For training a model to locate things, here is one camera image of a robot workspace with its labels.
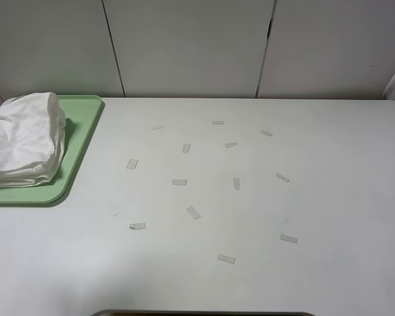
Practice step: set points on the white short sleeve shirt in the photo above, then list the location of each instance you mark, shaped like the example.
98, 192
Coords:
32, 140

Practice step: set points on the light green plastic tray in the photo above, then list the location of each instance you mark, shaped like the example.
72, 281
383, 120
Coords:
82, 115

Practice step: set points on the clear tape marker slanted centre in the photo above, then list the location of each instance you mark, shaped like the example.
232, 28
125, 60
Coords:
193, 213

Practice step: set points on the clear tape marker mid left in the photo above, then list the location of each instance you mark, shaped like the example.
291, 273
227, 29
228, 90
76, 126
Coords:
132, 164

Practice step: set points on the clear tape marker far right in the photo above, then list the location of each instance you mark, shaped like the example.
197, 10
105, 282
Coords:
266, 133

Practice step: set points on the clear tape marker near centre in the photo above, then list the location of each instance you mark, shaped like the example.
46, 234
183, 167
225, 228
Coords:
226, 259

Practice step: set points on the clear tape marker near right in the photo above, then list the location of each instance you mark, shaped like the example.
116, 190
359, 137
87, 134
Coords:
287, 238

